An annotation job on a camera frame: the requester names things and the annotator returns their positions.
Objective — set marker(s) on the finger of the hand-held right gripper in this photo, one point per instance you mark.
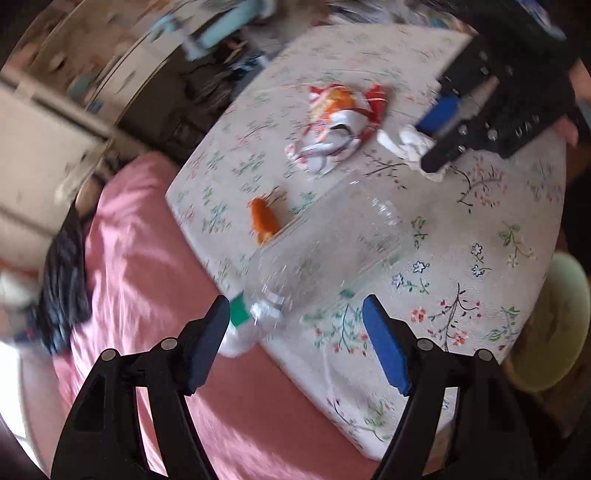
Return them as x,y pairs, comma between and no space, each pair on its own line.
441,115
455,150

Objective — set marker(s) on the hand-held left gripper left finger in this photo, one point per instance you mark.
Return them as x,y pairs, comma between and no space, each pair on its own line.
210,341

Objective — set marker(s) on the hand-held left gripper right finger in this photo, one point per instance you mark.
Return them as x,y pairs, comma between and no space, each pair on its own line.
388,341

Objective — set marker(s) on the white tissue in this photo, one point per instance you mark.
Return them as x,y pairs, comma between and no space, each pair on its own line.
411,141

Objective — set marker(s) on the clear bottle with green label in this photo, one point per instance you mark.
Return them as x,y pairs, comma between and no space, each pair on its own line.
323,258

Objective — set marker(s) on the pale yellow plastic bin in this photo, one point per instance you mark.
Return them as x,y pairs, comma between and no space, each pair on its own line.
554,323

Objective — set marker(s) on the person's right hand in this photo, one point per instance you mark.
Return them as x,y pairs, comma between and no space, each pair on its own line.
570,131

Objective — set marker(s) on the white floral cloth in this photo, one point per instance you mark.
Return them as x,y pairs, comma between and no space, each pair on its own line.
485,230

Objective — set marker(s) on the pink bedsheet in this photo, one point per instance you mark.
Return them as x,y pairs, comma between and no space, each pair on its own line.
138,277

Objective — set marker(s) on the orange red snack bag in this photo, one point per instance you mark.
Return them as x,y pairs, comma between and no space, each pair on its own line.
337,120

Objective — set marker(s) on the orange carrot piece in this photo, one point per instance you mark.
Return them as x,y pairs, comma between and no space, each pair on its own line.
264,221

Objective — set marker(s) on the dark blue striped cloth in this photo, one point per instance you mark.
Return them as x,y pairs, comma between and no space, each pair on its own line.
64,286

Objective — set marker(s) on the beige wooden cabinet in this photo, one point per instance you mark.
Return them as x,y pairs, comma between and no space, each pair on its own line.
51,115

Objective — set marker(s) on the light blue plastic frame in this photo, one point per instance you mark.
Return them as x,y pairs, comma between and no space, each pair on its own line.
207,27

